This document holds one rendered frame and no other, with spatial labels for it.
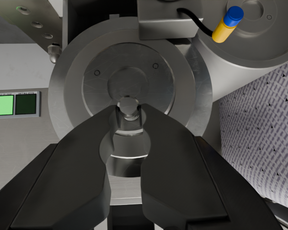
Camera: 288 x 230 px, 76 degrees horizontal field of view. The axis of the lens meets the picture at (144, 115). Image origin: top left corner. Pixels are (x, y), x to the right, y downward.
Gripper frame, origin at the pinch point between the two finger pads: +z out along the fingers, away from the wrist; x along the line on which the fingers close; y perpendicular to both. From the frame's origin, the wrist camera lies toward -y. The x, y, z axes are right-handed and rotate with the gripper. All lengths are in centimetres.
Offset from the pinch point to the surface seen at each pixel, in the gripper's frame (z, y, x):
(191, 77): 4.4, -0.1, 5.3
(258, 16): 9.1, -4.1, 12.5
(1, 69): 220, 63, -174
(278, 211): 7.5, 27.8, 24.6
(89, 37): 7.8, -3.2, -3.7
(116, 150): 0.7, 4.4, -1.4
